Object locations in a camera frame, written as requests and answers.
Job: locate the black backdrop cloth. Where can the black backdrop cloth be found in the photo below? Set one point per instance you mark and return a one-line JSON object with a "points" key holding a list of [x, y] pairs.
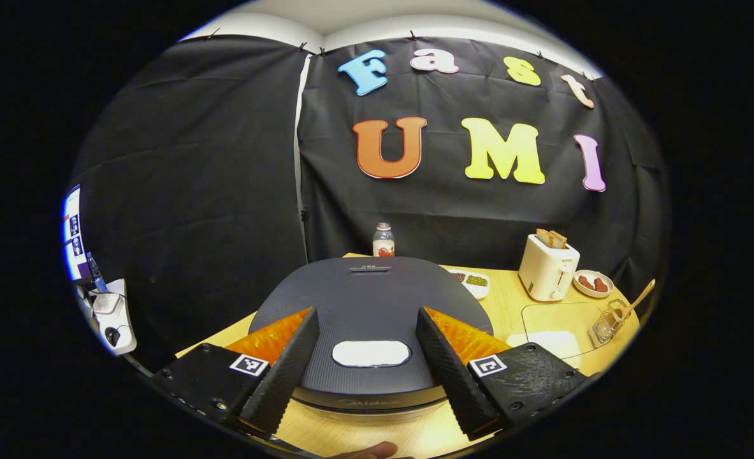
{"points": [[224, 191]]}

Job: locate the dark grey rice cooker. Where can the dark grey rice cooker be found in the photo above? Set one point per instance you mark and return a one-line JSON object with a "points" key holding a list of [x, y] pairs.
{"points": [[370, 299]]}

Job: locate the wooden spoon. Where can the wooden spoon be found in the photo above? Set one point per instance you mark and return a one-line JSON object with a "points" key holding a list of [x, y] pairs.
{"points": [[644, 290]]}

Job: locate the white divided grain dish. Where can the white divided grain dish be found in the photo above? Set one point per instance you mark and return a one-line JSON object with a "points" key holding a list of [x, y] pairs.
{"points": [[472, 282]]}

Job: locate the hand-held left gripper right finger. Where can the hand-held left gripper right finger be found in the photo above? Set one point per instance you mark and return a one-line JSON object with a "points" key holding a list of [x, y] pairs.
{"points": [[453, 376]]}

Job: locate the toast slice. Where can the toast slice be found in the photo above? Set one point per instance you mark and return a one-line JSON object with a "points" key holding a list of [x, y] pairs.
{"points": [[543, 236], [558, 240]]}

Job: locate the white round plate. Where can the white round plate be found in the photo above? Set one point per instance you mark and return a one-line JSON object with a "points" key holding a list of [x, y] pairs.
{"points": [[593, 293]]}

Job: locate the brown meat piece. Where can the brown meat piece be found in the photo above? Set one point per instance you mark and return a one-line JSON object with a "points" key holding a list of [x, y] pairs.
{"points": [[586, 282], [600, 285]]}

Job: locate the clear chopstick holder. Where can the clear chopstick holder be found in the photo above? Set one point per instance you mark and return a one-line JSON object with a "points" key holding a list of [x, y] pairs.
{"points": [[609, 325]]}

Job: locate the black computer mouse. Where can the black computer mouse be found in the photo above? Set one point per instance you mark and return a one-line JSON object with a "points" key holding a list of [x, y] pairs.
{"points": [[113, 335]]}

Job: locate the small clear bottle red label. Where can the small clear bottle red label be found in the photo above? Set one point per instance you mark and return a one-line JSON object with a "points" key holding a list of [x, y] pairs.
{"points": [[383, 242]]}

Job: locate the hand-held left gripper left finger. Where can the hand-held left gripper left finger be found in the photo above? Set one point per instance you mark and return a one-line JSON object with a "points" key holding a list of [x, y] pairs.
{"points": [[281, 376]]}

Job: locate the white toaster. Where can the white toaster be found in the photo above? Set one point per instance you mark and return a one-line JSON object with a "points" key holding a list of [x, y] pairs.
{"points": [[545, 274]]}

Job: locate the clear plastic rice container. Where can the clear plastic rice container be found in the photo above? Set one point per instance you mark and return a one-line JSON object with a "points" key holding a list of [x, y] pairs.
{"points": [[555, 315]]}

